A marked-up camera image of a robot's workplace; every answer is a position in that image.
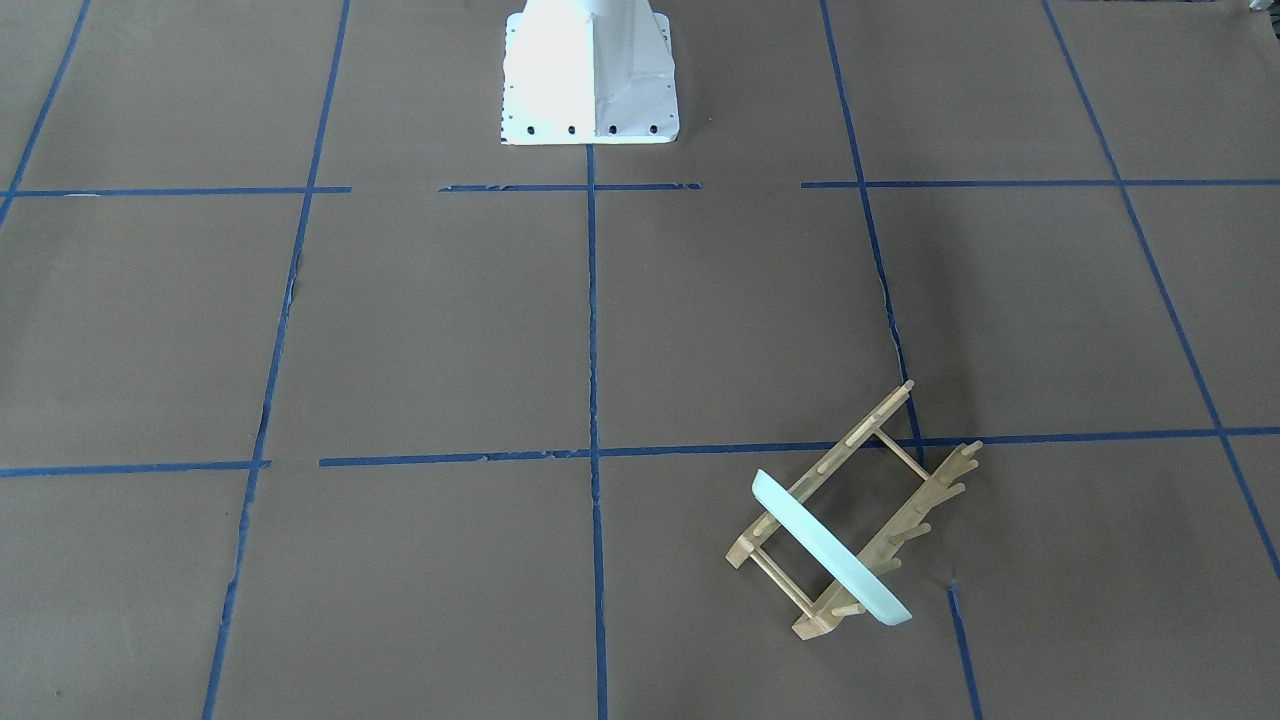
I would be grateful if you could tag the light green plate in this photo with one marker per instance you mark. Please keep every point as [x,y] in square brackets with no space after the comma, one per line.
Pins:
[844,566]

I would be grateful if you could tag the wooden plate rack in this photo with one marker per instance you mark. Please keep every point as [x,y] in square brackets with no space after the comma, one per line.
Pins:
[870,492]

